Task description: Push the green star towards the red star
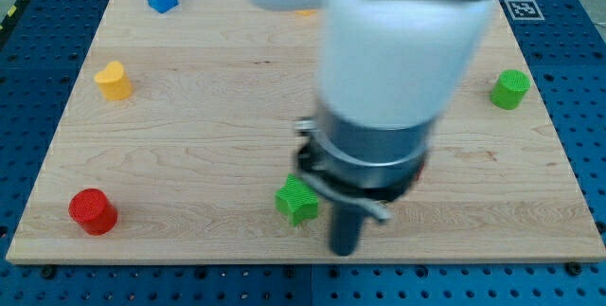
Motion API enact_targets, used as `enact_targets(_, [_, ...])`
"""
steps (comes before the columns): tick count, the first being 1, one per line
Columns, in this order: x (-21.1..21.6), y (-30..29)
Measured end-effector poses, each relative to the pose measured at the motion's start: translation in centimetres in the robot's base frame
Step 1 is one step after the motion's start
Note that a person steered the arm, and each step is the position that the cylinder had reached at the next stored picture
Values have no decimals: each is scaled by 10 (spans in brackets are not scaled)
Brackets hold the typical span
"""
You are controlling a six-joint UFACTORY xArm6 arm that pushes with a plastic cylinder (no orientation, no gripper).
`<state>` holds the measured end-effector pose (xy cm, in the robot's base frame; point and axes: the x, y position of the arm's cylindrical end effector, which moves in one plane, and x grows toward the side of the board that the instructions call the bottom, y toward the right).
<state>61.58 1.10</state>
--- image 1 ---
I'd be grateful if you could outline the yellow heart block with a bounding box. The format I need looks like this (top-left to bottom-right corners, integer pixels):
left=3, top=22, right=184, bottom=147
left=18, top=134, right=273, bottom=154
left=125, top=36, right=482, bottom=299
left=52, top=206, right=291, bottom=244
left=94, top=61, right=134, bottom=100

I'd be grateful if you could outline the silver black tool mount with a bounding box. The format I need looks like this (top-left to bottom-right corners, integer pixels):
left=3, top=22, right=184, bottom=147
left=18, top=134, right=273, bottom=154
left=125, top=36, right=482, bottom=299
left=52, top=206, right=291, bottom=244
left=294, top=102, right=432, bottom=202

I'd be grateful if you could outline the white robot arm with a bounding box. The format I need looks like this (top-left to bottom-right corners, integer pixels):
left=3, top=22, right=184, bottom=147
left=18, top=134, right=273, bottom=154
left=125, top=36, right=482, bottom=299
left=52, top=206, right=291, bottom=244
left=249, top=0, right=493, bottom=256

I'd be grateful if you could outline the wooden board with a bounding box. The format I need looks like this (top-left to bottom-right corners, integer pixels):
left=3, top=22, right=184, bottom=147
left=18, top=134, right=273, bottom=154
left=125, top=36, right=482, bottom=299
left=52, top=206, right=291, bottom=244
left=7, top=0, right=605, bottom=265

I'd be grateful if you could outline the green cylinder block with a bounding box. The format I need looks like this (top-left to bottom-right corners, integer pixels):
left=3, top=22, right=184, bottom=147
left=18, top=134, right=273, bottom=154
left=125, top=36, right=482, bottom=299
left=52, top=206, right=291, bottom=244
left=490, top=69, right=531, bottom=110

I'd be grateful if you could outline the red cylinder block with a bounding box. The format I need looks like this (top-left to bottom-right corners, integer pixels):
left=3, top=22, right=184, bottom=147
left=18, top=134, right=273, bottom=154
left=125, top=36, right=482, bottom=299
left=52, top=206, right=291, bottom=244
left=68, top=189, right=118, bottom=236

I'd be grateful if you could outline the white fiducial marker tag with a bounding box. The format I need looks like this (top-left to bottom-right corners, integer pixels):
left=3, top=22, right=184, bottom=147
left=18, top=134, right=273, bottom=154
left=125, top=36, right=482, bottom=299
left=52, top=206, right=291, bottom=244
left=504, top=0, right=544, bottom=21

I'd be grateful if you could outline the yellow block behind arm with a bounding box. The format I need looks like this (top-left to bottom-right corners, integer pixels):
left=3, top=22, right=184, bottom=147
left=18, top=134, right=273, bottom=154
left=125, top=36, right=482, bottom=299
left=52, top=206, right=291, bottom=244
left=295, top=9, right=317, bottom=16

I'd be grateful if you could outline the green star block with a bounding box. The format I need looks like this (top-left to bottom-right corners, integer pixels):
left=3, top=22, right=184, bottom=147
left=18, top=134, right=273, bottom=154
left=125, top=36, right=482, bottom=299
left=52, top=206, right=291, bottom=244
left=275, top=174, right=319, bottom=226

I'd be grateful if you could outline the grey cable on tool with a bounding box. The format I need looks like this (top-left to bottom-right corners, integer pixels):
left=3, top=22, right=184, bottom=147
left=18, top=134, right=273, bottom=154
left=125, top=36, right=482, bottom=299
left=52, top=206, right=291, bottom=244
left=297, top=171, right=393, bottom=224

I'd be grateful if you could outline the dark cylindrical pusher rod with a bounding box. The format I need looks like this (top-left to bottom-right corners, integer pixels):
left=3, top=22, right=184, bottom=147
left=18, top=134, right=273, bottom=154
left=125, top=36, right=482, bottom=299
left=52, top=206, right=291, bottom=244
left=330, top=204, right=365, bottom=256

